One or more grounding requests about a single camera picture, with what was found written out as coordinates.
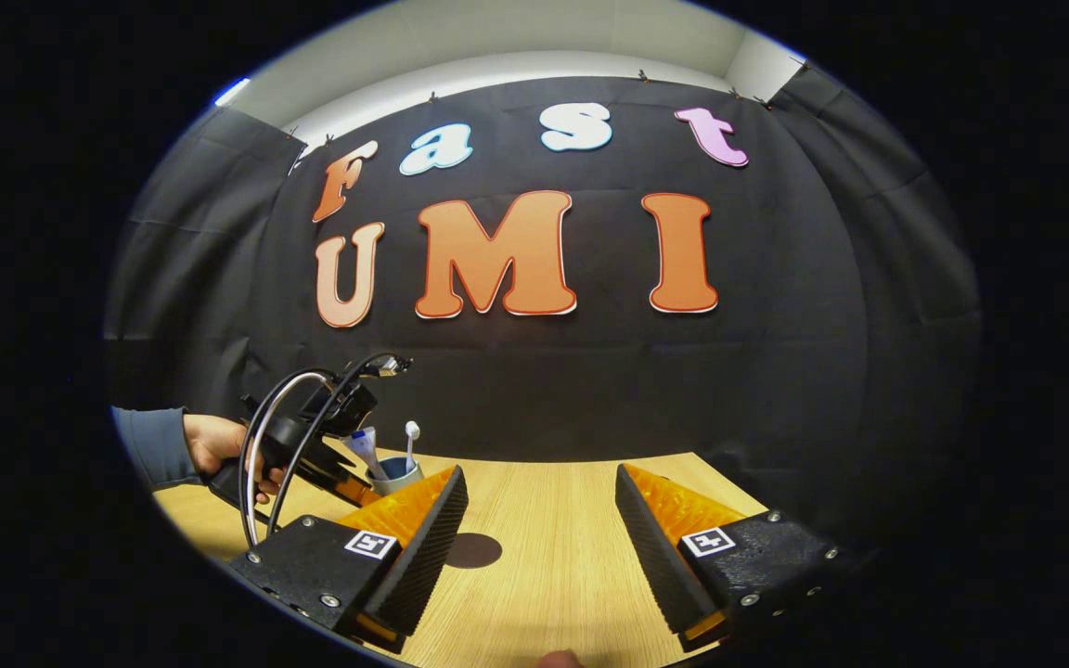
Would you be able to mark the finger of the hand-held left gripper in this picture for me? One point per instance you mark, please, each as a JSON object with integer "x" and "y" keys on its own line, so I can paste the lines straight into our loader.
{"x": 330, "y": 475}

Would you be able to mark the wooden desktop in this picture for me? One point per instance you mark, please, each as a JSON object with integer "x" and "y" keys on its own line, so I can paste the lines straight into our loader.
{"x": 544, "y": 520}

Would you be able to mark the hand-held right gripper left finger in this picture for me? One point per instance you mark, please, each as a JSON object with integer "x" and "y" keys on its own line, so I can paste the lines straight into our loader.
{"x": 418, "y": 557}

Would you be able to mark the white toothbrush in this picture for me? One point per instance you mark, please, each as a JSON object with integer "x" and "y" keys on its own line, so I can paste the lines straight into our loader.
{"x": 411, "y": 441}

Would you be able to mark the black backdrop cloth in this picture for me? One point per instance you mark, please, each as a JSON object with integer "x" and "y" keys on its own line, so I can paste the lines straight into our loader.
{"x": 590, "y": 390}

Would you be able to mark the white toothpaste tube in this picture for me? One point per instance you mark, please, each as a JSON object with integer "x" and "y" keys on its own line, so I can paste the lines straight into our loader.
{"x": 366, "y": 450}

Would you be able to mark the dark brown round coaster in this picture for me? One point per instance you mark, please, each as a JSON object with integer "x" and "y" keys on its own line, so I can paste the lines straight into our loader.
{"x": 479, "y": 552}

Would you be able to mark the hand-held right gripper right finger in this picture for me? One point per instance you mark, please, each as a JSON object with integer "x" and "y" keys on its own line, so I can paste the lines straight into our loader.
{"x": 660, "y": 557}

